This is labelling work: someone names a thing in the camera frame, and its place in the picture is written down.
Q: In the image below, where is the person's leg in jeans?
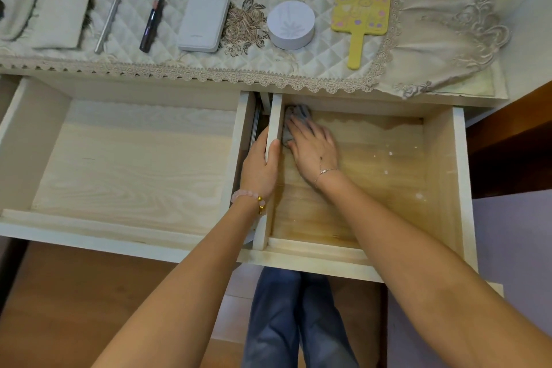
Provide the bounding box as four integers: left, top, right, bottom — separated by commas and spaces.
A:
242, 267, 302, 368
300, 273, 359, 368

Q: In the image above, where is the small white drawer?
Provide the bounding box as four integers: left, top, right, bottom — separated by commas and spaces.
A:
237, 93, 504, 297

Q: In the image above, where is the yellow hand mirror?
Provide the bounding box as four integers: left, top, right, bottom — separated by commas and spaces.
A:
331, 0, 392, 71

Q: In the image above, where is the pink bead bracelet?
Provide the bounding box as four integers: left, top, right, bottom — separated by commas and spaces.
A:
231, 189, 267, 216

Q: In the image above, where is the white comb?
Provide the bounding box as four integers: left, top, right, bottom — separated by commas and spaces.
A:
0, 0, 36, 41

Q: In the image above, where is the wide white drawer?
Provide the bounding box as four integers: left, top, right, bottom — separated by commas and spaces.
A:
0, 76, 258, 264

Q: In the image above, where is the person's right hand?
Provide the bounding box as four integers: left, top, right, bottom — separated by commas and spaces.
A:
285, 115, 342, 191

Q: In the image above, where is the dark brown wooden trim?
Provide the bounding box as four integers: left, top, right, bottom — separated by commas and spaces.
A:
0, 238, 29, 313
465, 80, 552, 200

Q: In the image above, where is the grey knitted wiping cloth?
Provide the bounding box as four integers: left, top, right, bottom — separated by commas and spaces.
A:
282, 104, 311, 148

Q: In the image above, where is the white round compact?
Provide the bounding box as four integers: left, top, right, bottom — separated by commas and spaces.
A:
267, 0, 316, 52

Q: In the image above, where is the person's left forearm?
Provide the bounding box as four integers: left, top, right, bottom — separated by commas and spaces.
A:
93, 197, 264, 368

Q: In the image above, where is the person's left hand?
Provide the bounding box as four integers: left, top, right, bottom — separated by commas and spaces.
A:
239, 126, 282, 205

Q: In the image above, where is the black lipstick tube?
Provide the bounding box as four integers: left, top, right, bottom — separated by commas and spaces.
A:
139, 0, 166, 53

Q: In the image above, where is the thin metal straw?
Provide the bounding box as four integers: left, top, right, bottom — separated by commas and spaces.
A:
94, 0, 125, 55

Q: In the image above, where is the person's right leg in jeans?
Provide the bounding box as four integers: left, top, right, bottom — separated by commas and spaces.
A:
300, 273, 359, 368

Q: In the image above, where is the white power bank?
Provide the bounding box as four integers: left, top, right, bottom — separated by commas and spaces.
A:
177, 0, 232, 53

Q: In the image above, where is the cream dressing table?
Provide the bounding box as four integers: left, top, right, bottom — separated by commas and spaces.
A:
0, 0, 552, 127

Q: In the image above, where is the thin silver chain bracelet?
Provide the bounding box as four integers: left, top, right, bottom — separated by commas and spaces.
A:
313, 155, 339, 185

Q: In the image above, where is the beige snap pouch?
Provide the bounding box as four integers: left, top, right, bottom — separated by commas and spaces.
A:
30, 0, 101, 50

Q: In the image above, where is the person's right forearm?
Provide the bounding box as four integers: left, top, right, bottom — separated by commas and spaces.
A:
319, 173, 552, 368

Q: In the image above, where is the person's left leg in jeans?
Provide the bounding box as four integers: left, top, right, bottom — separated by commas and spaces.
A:
242, 267, 302, 368

